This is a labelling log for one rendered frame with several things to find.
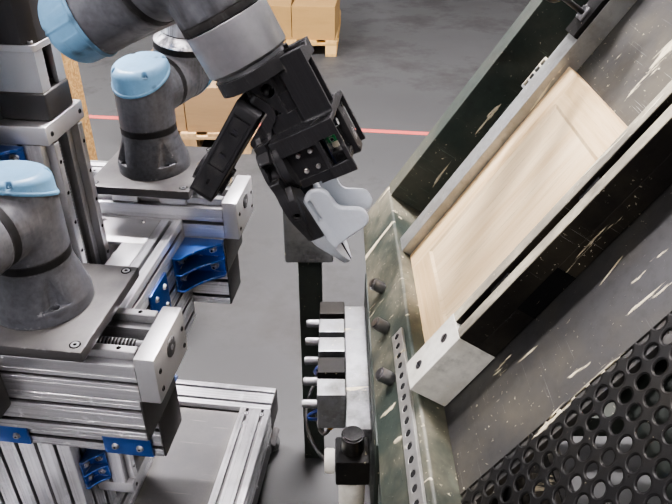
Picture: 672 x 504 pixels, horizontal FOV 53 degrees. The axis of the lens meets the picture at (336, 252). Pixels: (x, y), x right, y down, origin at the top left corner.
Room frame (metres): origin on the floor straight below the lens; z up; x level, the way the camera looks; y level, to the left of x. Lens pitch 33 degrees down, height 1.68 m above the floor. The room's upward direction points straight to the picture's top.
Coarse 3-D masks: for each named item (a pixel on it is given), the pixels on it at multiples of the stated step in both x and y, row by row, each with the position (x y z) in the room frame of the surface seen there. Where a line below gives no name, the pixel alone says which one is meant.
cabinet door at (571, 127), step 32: (544, 96) 1.21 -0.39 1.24; (576, 96) 1.11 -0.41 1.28; (544, 128) 1.13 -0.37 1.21; (576, 128) 1.04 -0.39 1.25; (608, 128) 0.96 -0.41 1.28; (512, 160) 1.15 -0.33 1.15; (544, 160) 1.05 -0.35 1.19; (576, 160) 0.98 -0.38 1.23; (480, 192) 1.16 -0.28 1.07; (512, 192) 1.06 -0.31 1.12; (544, 192) 0.98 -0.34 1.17; (448, 224) 1.17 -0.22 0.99; (480, 224) 1.07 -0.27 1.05; (512, 224) 0.99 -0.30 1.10; (416, 256) 1.19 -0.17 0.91; (448, 256) 1.09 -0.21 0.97; (480, 256) 1.00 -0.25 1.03; (416, 288) 1.09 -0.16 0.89; (448, 288) 1.00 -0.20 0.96
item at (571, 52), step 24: (624, 0) 1.22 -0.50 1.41; (600, 24) 1.22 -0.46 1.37; (576, 48) 1.22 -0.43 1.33; (552, 72) 1.22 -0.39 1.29; (528, 96) 1.22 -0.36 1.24; (504, 120) 1.24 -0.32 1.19; (480, 144) 1.25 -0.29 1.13; (480, 168) 1.22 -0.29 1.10; (456, 192) 1.22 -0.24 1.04; (432, 216) 1.22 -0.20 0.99; (408, 240) 1.22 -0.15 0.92
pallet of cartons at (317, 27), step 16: (272, 0) 5.84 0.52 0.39; (288, 0) 5.84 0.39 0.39; (304, 0) 5.84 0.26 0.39; (320, 0) 5.84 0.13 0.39; (336, 0) 5.84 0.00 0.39; (288, 16) 5.64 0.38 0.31; (304, 16) 5.64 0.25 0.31; (320, 16) 5.63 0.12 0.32; (336, 16) 5.77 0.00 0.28; (288, 32) 5.64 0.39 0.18; (304, 32) 5.64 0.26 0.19; (320, 32) 5.63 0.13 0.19; (336, 32) 5.77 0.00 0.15; (336, 48) 5.59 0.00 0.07
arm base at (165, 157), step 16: (176, 128) 1.35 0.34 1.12; (128, 144) 1.30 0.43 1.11; (144, 144) 1.29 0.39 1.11; (160, 144) 1.30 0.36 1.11; (176, 144) 1.33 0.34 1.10; (128, 160) 1.29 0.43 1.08; (144, 160) 1.28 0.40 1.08; (160, 160) 1.29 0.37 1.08; (176, 160) 1.31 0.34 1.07; (128, 176) 1.29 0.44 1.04; (144, 176) 1.28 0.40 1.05; (160, 176) 1.28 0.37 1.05
